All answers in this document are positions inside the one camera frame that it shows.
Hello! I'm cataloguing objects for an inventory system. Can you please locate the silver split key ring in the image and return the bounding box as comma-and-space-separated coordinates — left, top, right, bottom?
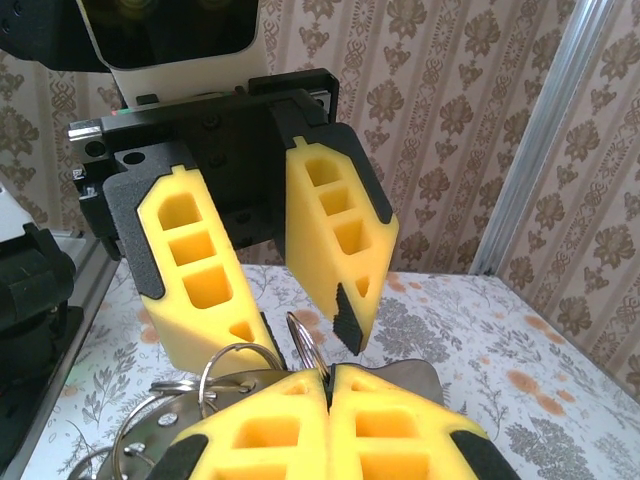
285, 309, 332, 384

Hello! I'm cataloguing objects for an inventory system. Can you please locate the aluminium frame post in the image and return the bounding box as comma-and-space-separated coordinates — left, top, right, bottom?
469, 0, 606, 276

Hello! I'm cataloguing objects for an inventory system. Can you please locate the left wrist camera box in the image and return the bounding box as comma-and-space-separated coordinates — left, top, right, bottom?
74, 0, 266, 109

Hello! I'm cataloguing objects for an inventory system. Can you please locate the brown strap with key rings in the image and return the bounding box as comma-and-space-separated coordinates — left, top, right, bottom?
74, 342, 289, 480

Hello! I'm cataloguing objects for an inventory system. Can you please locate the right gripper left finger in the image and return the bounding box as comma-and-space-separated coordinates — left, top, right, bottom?
149, 368, 332, 480

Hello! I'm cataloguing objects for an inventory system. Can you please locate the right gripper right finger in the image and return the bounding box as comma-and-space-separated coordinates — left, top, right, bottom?
329, 364, 517, 480

